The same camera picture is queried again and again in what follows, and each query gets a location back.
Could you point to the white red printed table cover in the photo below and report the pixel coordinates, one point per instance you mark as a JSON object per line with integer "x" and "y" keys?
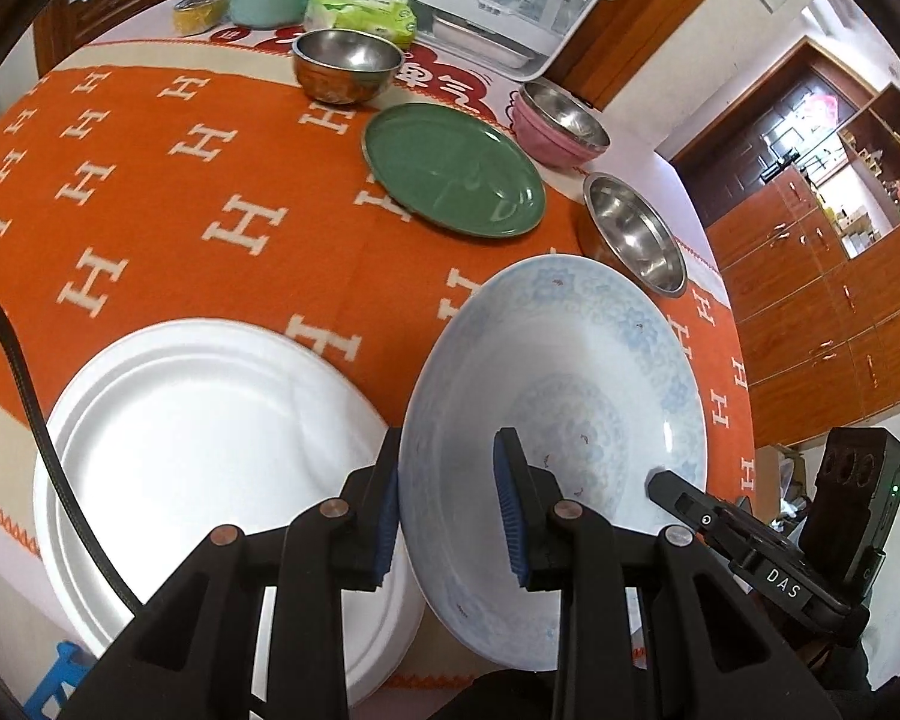
{"x": 450, "y": 82}

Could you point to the green tissue packet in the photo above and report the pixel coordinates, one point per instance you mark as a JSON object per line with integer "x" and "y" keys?
{"x": 360, "y": 15}

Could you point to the wooden door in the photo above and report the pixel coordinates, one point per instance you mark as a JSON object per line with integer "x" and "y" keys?
{"x": 615, "y": 30}

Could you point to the green plate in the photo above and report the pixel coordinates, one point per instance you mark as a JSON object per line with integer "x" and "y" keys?
{"x": 450, "y": 165}

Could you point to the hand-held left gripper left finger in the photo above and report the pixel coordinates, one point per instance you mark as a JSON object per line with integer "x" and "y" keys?
{"x": 386, "y": 532}

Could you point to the dark cloth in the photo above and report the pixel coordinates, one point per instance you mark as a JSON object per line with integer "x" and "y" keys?
{"x": 495, "y": 694}

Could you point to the cardboard box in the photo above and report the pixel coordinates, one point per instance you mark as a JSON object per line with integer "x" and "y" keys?
{"x": 784, "y": 465}

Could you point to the dark wooden sideboard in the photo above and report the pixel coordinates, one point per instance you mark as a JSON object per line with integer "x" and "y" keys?
{"x": 105, "y": 7}

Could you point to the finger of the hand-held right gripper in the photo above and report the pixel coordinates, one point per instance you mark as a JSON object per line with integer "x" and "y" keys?
{"x": 675, "y": 493}

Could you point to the blue patterned porcelain plate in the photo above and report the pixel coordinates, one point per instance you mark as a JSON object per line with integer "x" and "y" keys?
{"x": 570, "y": 360}

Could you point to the pink sided steel bowl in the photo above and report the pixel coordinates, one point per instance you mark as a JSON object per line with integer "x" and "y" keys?
{"x": 540, "y": 139}

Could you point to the orange patterned tablecloth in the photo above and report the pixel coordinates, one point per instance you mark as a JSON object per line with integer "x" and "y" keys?
{"x": 157, "y": 240}

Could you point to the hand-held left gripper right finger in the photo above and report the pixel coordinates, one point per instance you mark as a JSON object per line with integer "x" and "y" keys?
{"x": 511, "y": 517}

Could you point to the wooden cabinet with shelves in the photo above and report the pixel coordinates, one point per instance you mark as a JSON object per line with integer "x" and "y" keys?
{"x": 795, "y": 277}

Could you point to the white countertop appliance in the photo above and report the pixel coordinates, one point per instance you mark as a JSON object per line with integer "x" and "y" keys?
{"x": 487, "y": 22}

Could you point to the copper sided steel bowl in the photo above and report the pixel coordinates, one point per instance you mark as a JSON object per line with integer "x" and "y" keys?
{"x": 345, "y": 52}

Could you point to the plain steel bowl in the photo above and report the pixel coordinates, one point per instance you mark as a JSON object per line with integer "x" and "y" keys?
{"x": 634, "y": 232}

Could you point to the blue plastic stool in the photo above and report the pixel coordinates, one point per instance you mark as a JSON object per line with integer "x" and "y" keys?
{"x": 52, "y": 679}

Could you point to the yellow round tin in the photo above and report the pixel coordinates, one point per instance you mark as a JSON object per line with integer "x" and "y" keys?
{"x": 199, "y": 15}

